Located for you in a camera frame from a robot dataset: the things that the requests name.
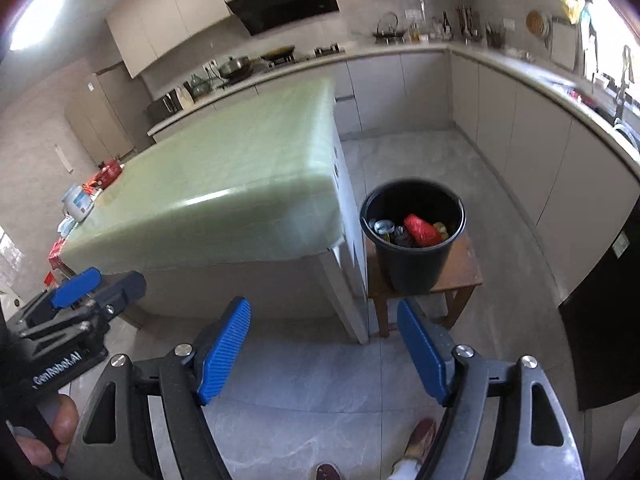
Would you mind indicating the oil bottle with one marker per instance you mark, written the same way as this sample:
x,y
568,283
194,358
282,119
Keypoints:
x,y
414,32

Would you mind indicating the beige tall cabinet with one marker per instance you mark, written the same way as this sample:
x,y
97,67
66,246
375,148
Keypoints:
x,y
100,120

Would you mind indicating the person's shoe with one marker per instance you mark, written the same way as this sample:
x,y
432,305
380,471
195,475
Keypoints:
x,y
327,471
422,440

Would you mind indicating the pale blue pack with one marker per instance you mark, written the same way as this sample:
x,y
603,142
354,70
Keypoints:
x,y
67,227

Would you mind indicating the yellow hanging cloth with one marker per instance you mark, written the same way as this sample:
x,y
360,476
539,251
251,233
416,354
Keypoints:
x,y
570,7

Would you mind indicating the person's left hand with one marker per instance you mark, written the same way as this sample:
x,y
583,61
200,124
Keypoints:
x,y
62,420

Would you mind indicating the black microwave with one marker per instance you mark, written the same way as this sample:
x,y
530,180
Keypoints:
x,y
165,105

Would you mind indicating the round bamboo trivet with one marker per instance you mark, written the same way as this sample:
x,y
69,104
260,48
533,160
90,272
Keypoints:
x,y
537,22

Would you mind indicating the red snack packets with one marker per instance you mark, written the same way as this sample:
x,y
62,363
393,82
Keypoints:
x,y
107,172

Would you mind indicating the printed metal can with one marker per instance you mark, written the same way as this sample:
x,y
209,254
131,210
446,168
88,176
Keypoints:
x,y
382,227

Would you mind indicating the person's left shoe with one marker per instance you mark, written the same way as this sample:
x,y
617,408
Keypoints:
x,y
327,471

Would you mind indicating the utensil holder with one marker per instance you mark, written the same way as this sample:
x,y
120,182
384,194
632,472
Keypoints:
x,y
466,22

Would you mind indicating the black bucket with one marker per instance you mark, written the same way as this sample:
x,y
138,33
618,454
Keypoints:
x,y
415,270

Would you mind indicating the white cutting board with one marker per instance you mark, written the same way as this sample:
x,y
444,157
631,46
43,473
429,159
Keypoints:
x,y
565,42

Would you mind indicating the black range hood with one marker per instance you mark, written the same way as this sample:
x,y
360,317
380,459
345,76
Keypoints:
x,y
285,2

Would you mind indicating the gas stove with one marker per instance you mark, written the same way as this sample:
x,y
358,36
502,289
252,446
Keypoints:
x,y
320,54

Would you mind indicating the pot with lid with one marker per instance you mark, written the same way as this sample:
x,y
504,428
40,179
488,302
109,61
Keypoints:
x,y
235,67

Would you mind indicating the red packages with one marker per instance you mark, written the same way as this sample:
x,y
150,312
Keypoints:
x,y
55,252

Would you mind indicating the kitchen base cabinets with countertop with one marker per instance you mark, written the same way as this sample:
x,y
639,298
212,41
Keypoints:
x,y
525,125

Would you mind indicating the kitchen faucet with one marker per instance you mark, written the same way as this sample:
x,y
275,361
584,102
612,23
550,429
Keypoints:
x,y
622,85

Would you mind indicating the wooden stool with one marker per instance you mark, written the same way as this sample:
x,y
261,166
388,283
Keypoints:
x,y
460,270

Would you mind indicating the black chopstick holder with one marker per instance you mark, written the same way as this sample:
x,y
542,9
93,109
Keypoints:
x,y
495,37

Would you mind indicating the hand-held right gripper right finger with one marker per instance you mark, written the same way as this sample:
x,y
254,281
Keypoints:
x,y
420,355

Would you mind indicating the dark glass bottle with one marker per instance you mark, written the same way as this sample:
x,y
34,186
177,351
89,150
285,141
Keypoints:
x,y
446,25

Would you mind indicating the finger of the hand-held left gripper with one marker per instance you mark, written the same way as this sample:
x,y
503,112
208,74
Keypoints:
x,y
75,285
122,287

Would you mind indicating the red wrapper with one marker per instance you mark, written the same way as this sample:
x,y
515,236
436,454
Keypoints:
x,y
422,230

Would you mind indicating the window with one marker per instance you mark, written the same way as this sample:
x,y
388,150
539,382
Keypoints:
x,y
610,20

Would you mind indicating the person's right shoe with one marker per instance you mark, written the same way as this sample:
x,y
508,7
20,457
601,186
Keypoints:
x,y
422,440

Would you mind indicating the black tall appliance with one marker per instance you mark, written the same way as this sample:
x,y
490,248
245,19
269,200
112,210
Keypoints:
x,y
605,320

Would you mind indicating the wok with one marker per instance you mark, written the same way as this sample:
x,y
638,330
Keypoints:
x,y
277,52

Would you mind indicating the upper wall cabinets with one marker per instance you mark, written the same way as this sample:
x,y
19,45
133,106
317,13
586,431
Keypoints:
x,y
175,15

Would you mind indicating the white kitchen island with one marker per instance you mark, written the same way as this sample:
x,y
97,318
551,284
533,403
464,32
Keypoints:
x,y
350,270

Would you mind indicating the white small appliance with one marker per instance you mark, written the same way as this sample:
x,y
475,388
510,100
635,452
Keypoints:
x,y
77,205

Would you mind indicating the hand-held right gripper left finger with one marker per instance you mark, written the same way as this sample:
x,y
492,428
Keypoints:
x,y
225,350

